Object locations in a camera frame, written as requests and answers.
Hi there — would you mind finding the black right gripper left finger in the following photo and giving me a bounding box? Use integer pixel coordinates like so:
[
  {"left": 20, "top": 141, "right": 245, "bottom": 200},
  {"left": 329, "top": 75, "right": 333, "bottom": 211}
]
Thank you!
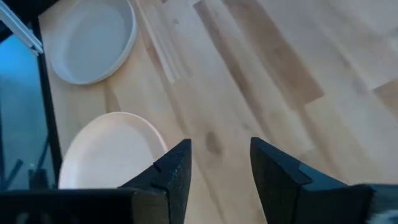
[{"left": 119, "top": 138, "right": 193, "bottom": 224}]

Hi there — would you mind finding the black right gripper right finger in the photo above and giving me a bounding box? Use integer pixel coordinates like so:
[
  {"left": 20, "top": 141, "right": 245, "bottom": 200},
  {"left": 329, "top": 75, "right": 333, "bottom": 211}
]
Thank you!
[{"left": 250, "top": 136, "right": 349, "bottom": 224}]

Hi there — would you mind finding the silver metal bracket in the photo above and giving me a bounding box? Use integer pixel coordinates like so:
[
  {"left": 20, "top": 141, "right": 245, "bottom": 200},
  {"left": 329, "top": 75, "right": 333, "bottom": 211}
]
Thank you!
[{"left": 0, "top": 0, "right": 44, "bottom": 57}]

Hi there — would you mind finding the black aluminium rig frame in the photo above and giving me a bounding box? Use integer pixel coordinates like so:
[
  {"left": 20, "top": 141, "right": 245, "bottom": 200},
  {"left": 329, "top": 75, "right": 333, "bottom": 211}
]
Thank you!
[{"left": 0, "top": 0, "right": 63, "bottom": 190}]

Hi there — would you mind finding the peach plate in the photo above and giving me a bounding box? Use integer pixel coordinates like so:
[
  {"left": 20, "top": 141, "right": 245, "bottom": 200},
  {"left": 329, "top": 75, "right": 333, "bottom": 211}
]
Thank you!
[{"left": 58, "top": 111, "right": 169, "bottom": 190}]

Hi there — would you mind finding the taupe plate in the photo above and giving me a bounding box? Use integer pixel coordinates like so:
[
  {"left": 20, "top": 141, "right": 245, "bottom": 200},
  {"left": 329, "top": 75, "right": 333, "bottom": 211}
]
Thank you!
[{"left": 49, "top": 0, "right": 138, "bottom": 86}]

